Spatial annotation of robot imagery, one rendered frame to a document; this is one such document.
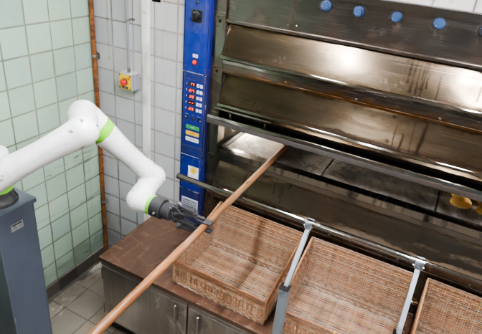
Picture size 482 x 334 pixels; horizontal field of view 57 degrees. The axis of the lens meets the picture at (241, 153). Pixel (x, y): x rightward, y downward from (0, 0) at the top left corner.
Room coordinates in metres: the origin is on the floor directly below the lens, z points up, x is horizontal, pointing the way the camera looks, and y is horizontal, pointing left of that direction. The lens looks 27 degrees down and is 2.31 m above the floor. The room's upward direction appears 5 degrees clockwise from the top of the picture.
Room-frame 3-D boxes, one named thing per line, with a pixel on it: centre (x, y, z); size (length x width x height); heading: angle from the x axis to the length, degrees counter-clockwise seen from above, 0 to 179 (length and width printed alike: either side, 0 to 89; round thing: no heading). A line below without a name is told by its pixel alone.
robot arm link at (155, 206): (1.64, 0.33, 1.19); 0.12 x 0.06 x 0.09; 156
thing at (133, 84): (2.52, 0.70, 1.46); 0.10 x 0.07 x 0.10; 65
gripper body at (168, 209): (1.60, 0.27, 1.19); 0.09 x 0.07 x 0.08; 66
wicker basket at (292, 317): (1.67, -0.58, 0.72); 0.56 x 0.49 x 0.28; 65
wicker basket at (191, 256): (1.92, -0.05, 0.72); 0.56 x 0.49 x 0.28; 64
